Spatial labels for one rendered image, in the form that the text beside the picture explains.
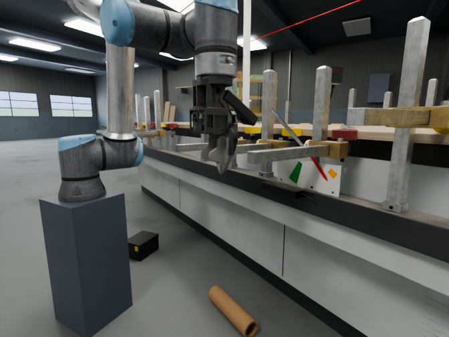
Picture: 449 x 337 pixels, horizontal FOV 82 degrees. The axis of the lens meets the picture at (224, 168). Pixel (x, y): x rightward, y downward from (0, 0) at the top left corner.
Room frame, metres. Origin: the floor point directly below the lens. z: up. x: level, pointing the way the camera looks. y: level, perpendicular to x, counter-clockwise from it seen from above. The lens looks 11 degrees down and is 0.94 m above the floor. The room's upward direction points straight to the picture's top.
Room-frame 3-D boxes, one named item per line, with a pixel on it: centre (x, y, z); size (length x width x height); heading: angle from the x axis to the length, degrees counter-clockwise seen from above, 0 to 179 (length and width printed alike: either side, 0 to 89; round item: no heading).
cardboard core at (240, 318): (1.10, -0.03, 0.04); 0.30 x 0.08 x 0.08; 35
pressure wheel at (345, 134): (0.89, -0.41, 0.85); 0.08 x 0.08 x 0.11
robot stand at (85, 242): (1.13, 0.64, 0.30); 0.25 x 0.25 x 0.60; 60
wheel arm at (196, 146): (1.20, 0.02, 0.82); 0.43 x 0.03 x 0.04; 125
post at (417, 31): (0.67, -0.46, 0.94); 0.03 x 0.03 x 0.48; 35
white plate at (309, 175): (0.88, -0.28, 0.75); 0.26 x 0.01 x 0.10; 35
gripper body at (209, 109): (0.59, 0.02, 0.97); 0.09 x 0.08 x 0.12; 125
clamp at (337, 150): (0.86, -0.34, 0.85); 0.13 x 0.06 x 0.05; 35
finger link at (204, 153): (0.60, 0.03, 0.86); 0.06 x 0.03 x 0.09; 125
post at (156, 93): (2.11, 0.53, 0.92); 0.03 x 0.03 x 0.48; 35
